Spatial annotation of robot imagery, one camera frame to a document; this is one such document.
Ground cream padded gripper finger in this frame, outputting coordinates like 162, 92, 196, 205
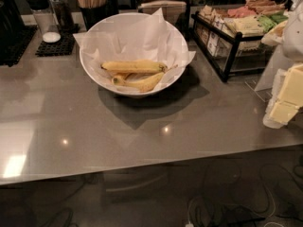
269, 63, 303, 125

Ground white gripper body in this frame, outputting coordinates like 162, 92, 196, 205
282, 3, 303, 61

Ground yellow banana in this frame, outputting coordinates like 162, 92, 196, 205
100, 60, 168, 74
112, 68, 169, 93

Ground white bowl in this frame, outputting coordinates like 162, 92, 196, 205
79, 11, 190, 98

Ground green sweetener packets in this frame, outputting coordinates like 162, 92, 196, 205
258, 13, 288, 32

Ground brown sugar packets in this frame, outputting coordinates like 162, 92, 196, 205
245, 0, 285, 15

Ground yellow sweetener packets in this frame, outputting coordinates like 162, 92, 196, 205
233, 16, 264, 37

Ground pink sweetener packets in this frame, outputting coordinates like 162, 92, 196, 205
227, 6, 256, 18

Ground brown paper bag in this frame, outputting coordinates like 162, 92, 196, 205
137, 0, 187, 25

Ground white paper liner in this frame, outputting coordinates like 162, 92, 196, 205
73, 8, 197, 93

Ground cup of wooden stirrers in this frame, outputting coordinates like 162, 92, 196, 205
77, 0, 106, 30

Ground black rubber mat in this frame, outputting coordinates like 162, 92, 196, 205
35, 25, 80, 57

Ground dark glass shaker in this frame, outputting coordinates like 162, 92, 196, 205
49, 0, 75, 31

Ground glass sugar dispenser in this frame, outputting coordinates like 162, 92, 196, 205
26, 0, 61, 44

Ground large black mat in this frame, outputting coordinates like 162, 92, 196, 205
0, 26, 37, 67

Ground black wire condiment rack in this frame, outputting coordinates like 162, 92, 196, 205
190, 13, 274, 81

